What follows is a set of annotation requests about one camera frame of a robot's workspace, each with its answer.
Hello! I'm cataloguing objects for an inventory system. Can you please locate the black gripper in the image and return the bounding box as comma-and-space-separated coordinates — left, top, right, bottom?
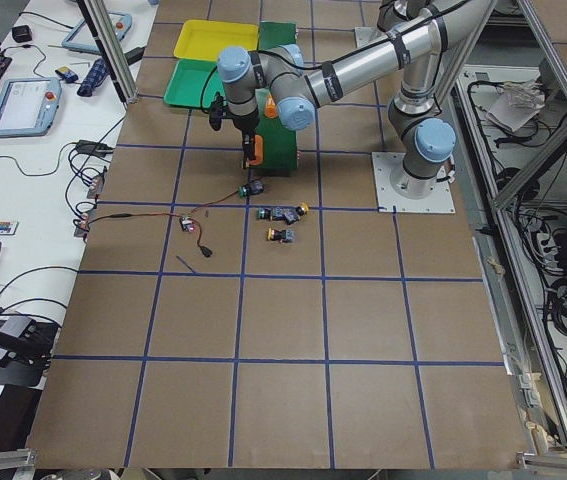
208, 94, 259, 169

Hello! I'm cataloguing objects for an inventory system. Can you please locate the orange cylinder with 4680 print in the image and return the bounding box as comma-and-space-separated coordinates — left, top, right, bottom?
246, 135, 264, 168

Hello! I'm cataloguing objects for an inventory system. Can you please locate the green conveyor belt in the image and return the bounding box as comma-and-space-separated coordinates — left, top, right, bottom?
248, 20, 300, 179

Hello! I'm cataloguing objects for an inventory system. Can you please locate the green push button by conveyor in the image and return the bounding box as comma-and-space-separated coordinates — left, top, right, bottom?
238, 179, 264, 198

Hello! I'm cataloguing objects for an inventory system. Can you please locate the green push button middle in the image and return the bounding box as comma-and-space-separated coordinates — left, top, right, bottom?
256, 207, 285, 221

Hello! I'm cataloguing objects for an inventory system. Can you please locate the yellow push button far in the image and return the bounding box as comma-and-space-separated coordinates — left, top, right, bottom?
283, 202, 310, 225

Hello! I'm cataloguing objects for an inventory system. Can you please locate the green plastic tray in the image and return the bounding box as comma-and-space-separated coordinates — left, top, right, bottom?
163, 59, 225, 110

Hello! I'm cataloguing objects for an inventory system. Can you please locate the yellow push button near gripper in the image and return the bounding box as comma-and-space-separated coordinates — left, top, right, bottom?
266, 228, 295, 243

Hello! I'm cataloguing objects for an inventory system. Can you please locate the small controller circuit board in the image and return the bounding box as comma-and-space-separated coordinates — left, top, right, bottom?
179, 216, 196, 233

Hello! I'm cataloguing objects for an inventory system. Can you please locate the yellow plastic tray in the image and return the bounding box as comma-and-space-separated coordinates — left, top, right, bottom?
173, 19, 259, 61

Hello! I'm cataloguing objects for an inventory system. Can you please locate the folded blue plaid umbrella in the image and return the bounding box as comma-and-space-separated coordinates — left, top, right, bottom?
77, 58, 109, 98

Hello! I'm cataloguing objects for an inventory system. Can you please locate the teach pendant far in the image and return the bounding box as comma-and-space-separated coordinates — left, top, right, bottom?
61, 13, 134, 55

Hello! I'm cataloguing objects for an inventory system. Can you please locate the teach pendant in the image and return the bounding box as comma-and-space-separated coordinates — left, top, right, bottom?
61, 13, 134, 55
0, 77, 62, 138

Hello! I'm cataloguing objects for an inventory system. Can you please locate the teach pendant near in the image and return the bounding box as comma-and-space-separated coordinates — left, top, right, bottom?
0, 77, 62, 138

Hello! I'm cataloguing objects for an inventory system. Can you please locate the red black power wire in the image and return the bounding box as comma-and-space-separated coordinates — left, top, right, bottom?
82, 191, 249, 261

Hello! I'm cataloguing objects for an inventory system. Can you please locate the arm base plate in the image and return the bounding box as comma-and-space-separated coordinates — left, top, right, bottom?
354, 26, 387, 49
371, 152, 456, 215

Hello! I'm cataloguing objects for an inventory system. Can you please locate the aluminium frame post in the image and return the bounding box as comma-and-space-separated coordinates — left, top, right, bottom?
77, 0, 138, 105

